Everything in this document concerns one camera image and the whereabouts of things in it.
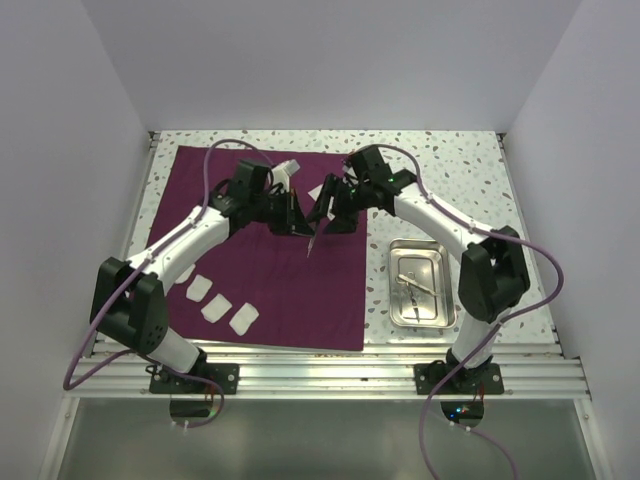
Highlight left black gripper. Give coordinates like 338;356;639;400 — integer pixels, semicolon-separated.
249;186;314;236

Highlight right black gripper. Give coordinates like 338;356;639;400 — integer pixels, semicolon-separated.
307;173;372;235

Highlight steel tweezers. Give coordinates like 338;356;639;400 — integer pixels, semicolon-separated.
306;221;320;258

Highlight white gauze pad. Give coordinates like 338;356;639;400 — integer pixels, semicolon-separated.
201;294;232;324
174;264;195;285
186;275;213;303
229;303;259;336

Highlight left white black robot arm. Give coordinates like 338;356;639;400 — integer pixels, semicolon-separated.
93;160;313;393

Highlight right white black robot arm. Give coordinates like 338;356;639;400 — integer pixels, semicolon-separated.
306;145;530;393

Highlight white sachet packet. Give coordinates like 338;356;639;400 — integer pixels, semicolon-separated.
308;185;323;201

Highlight purple cloth mat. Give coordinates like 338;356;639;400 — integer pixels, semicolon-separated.
115;144;367;352

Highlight steel scissors in tray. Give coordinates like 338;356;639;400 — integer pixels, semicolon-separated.
396;273;441;322

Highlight stainless steel tray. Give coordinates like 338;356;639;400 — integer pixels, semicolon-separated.
388;239;456;329

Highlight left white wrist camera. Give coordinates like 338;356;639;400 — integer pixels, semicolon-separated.
271;159;300;191

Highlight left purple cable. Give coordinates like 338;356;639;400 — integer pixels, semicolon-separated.
61;138;281;429

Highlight purple cable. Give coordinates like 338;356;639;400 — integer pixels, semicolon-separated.
61;138;281;429
379;144;566;480

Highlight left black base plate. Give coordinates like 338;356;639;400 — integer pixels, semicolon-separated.
145;363;240;395

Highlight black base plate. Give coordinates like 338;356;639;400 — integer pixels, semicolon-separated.
413;360;505;396
145;363;240;395

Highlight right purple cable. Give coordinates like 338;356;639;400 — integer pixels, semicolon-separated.
379;144;566;480

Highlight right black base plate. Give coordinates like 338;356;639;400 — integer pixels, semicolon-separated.
413;360;505;396

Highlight aluminium rail frame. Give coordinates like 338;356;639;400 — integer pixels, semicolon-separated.
72;137;594;479

